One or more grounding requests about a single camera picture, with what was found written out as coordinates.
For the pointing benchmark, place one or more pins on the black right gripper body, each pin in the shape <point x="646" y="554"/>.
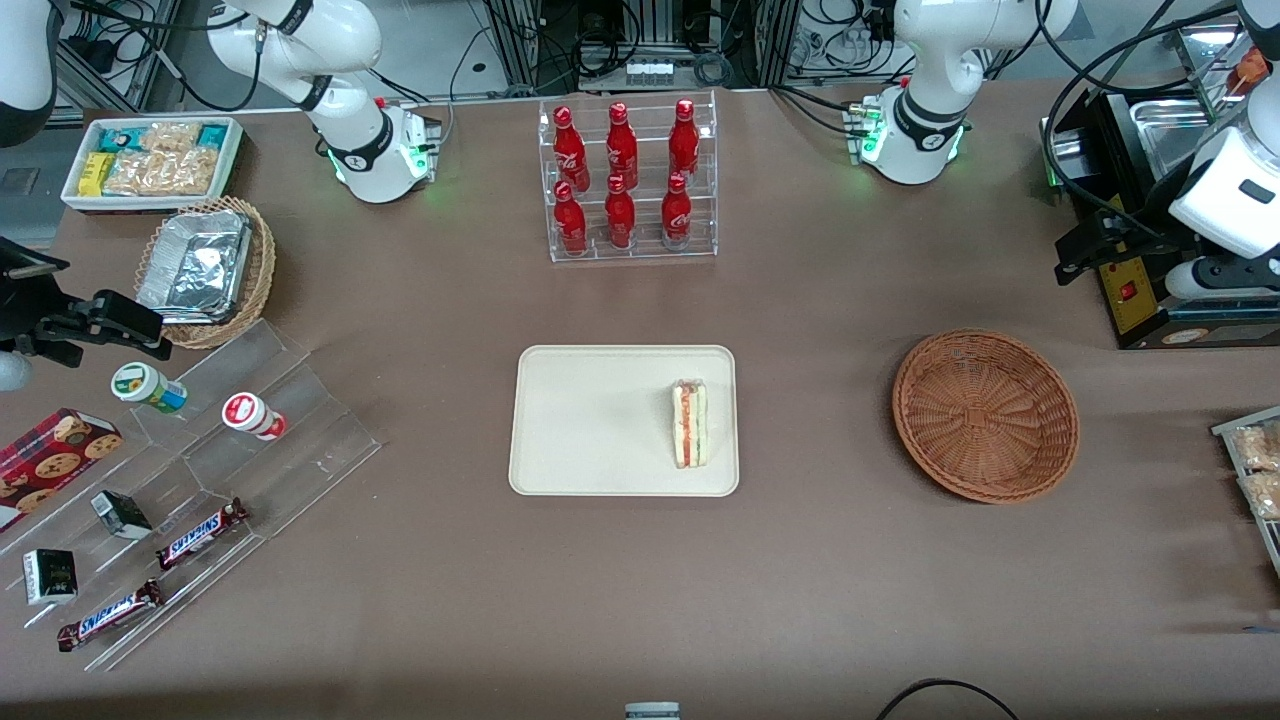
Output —
<point x="22" y="300"/>

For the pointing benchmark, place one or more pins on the sandwich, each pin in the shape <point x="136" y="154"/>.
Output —
<point x="690" y="425"/>

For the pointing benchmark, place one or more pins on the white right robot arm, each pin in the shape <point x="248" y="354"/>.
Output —
<point x="340" y="40"/>

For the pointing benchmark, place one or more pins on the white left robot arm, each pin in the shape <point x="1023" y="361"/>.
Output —
<point x="940" y="60"/>

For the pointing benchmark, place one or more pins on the aluminium foil tray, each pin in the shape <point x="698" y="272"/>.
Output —
<point x="195" y="265"/>

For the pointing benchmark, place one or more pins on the wicker basket holding foil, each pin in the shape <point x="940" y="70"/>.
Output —
<point x="255" y="290"/>

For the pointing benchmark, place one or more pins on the empty brown wicker basket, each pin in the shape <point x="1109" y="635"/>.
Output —
<point x="985" y="415"/>

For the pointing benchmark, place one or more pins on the metal tray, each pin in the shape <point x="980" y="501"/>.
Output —
<point x="1270" y="545"/>

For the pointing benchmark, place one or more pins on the cream plastic tray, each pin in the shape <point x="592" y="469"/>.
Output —
<point x="580" y="420"/>

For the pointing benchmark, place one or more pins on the black food warmer appliance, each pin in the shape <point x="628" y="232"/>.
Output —
<point x="1130" y="300"/>

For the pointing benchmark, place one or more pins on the green lid yogurt cup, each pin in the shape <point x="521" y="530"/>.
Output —
<point x="140" y="383"/>

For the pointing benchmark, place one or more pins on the steel pan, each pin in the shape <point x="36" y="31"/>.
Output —
<point x="1165" y="130"/>

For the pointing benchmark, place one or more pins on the yellow snack packet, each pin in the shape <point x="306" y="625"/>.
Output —
<point x="95" y="173"/>

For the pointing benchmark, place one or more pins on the red tartan cookie box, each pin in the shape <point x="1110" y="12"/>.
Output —
<point x="50" y="465"/>

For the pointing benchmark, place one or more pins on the white snack bin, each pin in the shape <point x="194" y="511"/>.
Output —
<point x="150" y="204"/>

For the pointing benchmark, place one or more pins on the red lid yogurt cup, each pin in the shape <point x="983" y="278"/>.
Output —
<point x="245" y="412"/>

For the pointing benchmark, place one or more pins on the clear cracker bag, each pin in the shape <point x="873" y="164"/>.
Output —
<point x="170" y="137"/>
<point x="160" y="172"/>

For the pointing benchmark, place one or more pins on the teal snack packet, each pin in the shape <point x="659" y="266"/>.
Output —
<point x="214" y="136"/>
<point x="120" y="140"/>

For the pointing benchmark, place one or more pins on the small dark green carton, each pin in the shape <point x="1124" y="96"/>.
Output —
<point x="50" y="577"/>
<point x="122" y="515"/>

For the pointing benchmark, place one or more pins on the clear acrylic stepped shelf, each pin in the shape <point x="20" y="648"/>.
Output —
<point x="310" y="440"/>

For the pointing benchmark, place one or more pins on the Snickers chocolate bar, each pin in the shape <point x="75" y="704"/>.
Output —
<point x="200" y="535"/>
<point x="110" y="615"/>

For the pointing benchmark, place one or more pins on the clear snack bag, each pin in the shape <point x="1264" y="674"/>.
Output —
<point x="1262" y="448"/>
<point x="1265" y="495"/>

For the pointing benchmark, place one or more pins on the red cola bottle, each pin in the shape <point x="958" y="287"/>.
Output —
<point x="684" y="142"/>
<point x="622" y="148"/>
<point x="677" y="215"/>
<point x="570" y="225"/>
<point x="570" y="150"/>
<point x="620" y="218"/>

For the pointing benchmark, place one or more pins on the clear acrylic bottle rack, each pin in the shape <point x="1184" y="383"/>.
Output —
<point x="648" y="215"/>

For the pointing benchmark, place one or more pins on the white power strip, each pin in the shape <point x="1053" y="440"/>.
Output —
<point x="648" y="70"/>

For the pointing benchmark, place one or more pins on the small grey device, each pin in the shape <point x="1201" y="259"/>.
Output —
<point x="652" y="712"/>

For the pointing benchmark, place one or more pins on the aluminium frame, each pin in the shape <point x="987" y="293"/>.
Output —
<point x="520" y="40"/>

